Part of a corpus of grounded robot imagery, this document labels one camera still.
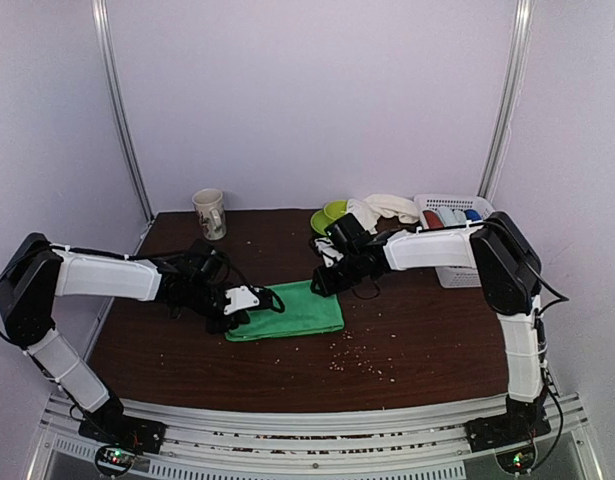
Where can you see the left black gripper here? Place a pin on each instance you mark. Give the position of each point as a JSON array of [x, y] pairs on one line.
[[237, 317]]

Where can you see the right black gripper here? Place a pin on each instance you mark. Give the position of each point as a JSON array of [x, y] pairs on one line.
[[328, 285]]

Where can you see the green microfiber towel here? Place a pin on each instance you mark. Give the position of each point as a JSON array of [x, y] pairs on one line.
[[306, 313]]

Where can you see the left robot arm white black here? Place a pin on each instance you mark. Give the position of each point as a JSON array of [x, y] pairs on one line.
[[43, 278]]

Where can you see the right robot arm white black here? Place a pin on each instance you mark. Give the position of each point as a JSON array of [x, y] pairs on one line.
[[507, 266]]

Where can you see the white cream towel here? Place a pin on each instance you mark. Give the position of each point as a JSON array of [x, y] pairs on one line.
[[372, 208]]

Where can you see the green saucer plate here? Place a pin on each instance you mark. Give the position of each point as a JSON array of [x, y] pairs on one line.
[[319, 221]]

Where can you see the green cup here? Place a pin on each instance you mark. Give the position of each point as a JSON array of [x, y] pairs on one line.
[[335, 210]]

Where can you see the rolled red towel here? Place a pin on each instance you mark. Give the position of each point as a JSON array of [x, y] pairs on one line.
[[433, 221]]

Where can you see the white plastic basket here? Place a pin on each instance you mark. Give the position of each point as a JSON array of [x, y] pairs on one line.
[[448, 250]]

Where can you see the rolled light blue towel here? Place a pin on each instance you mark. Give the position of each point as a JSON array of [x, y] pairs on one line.
[[450, 217]]

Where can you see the patterned ceramic mug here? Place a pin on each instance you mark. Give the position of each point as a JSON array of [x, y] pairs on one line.
[[209, 206]]

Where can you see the rolled dark blue towel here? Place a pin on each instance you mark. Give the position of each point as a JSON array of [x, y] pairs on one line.
[[472, 215]]

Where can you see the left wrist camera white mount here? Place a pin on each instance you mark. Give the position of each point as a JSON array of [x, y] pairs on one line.
[[240, 298]]

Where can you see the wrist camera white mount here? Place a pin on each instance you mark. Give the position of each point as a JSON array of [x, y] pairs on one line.
[[326, 250], [240, 298]]

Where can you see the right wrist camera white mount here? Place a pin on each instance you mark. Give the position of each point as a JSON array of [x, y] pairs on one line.
[[326, 250]]

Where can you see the aluminium front rail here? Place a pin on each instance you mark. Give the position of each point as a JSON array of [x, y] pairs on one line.
[[426, 442]]

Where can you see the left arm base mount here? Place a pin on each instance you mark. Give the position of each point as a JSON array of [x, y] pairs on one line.
[[134, 434]]

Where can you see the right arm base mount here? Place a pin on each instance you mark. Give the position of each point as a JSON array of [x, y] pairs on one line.
[[500, 431]]

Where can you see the right aluminium frame post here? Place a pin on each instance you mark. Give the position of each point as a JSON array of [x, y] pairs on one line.
[[516, 64]]

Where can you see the aluminium frame post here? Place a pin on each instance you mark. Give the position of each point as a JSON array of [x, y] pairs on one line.
[[516, 64], [105, 42]]

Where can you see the left aluminium frame post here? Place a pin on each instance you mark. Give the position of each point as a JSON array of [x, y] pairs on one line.
[[105, 42]]

